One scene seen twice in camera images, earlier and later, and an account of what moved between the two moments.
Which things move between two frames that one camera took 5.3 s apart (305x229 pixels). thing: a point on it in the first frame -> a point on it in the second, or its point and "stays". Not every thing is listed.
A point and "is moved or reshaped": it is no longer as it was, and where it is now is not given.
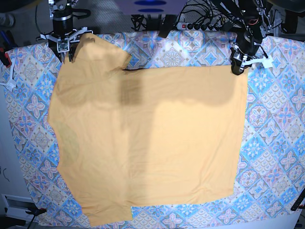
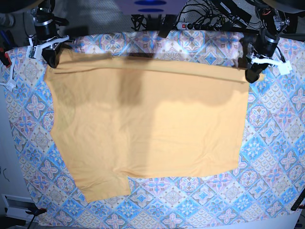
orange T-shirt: [128, 137] is moved or reshaped
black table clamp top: [166, 24] stays
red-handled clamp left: [5, 57] stays
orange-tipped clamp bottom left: [35, 211] stays
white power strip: [183, 26] stays
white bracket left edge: [11, 84] stays
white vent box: [15, 206] stays
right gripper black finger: [235, 67] -> [252, 74]
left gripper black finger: [62, 55] -> [51, 54]
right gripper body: [248, 50] -> [284, 66]
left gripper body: [63, 40] -> [35, 51]
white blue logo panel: [151, 7] stays
